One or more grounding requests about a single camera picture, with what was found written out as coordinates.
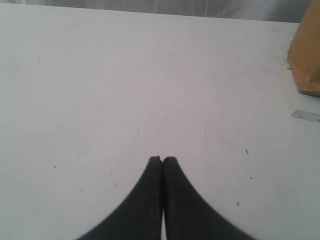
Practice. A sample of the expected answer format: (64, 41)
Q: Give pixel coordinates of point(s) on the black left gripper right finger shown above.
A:
(187, 215)

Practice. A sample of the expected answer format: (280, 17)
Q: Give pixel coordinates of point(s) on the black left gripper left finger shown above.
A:
(139, 216)

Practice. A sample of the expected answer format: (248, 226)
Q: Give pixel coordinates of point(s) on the brown paper shopping bag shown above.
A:
(304, 52)

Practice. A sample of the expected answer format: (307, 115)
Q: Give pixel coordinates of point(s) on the white backdrop curtain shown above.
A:
(291, 11)

